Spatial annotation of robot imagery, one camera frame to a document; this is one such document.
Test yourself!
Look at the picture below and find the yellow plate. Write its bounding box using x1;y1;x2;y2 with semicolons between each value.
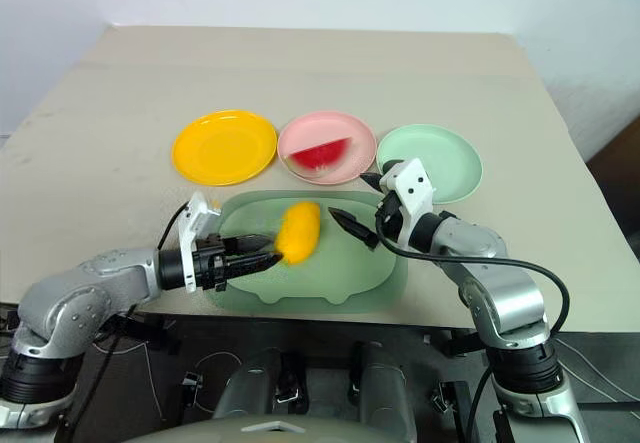
171;108;279;187

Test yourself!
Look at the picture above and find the red watermelon slice toy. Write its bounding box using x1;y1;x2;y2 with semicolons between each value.
288;136;354;173

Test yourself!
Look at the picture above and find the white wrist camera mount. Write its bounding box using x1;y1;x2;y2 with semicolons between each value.
378;157;437;253
177;191;223;294

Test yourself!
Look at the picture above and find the yellow mango toy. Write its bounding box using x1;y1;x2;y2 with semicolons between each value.
273;201;322;266

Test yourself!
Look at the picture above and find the black table clamp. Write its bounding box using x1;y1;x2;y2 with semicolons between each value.
97;311;182;357
435;379;475;416
178;370;203;410
423;329;485;360

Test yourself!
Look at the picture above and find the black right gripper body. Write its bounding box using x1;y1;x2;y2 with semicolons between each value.
374;159;405;243

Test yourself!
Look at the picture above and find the green plate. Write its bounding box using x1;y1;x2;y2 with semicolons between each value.
375;122;484;206

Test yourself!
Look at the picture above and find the green plastic tray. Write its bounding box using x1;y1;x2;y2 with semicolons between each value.
206;190;410;314

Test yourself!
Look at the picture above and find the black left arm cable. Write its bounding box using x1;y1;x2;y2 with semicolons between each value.
157;201;195;253

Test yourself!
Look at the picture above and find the dark rounded robot leg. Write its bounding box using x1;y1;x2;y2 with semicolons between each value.
213;346;307;420
355;341;420;443

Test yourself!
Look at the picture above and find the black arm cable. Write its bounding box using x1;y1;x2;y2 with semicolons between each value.
373;205;573;337
157;201;195;253

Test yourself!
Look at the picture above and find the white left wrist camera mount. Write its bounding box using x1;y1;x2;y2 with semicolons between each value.
177;191;223;294

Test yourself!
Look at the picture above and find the pink plate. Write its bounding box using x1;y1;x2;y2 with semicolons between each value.
277;110;378;186

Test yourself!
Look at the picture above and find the grey robot torso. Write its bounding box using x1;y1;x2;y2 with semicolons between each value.
122;405;404;443

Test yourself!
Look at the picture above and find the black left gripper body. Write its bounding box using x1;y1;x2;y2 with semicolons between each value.
192;232;240;293

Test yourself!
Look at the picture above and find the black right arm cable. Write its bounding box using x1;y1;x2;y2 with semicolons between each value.
373;205;573;337

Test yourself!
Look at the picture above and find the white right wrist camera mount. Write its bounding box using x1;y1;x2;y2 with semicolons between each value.
378;157;437;253

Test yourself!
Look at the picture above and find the brown cabinet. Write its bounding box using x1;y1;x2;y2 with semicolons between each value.
583;114;640;266

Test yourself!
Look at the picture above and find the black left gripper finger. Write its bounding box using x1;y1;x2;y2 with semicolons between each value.
237;232;278;255
227;250;283;281

